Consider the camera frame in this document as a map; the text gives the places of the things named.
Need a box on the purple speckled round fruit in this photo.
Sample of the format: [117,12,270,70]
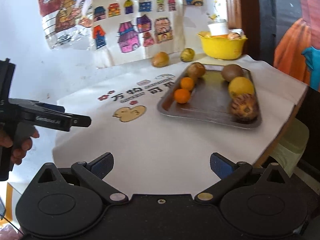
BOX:
[229,94,259,122]

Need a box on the small orange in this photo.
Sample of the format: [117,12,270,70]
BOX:
[180,77,195,91]
[174,88,191,104]

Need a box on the green-yellow oval fruit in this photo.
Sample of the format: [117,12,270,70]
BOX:
[180,48,195,62]

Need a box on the person's left hand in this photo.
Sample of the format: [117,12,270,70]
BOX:
[0,123,40,166]

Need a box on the white printed tablecloth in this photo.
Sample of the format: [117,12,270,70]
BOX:
[10,54,309,201]

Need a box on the metal rectangular tray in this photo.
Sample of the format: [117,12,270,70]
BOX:
[157,64,262,129]

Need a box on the yellow lemon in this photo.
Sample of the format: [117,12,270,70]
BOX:
[228,76,255,98]

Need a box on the small orange on tray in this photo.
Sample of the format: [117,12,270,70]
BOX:
[180,77,195,91]

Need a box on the small brown fruit on tray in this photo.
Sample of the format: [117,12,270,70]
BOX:
[189,75,199,84]

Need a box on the brown kiwi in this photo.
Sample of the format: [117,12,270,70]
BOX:
[221,64,244,82]

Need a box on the houses drawing paper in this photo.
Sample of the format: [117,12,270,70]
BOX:
[91,0,185,68]

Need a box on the brown-yellow oval fruit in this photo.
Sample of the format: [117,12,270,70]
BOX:
[151,51,170,68]

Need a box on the tan round fruit on tray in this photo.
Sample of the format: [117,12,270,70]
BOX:
[187,62,206,78]

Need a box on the boy with fan drawing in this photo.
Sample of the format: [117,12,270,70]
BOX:
[38,0,93,49]

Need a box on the yellow plastic bowl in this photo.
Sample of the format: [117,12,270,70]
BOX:
[197,31,248,60]

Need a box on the striped pepino in bowl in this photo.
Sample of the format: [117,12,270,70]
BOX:
[227,32,242,40]

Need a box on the woman in orange dress poster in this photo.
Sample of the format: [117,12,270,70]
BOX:
[273,0,319,91]

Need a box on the white orange cup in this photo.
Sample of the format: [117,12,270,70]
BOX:
[208,22,229,36]

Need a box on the glass jar with yellow flowers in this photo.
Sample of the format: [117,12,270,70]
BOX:
[206,0,228,24]

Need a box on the wooden door frame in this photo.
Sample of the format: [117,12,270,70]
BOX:
[226,0,242,29]

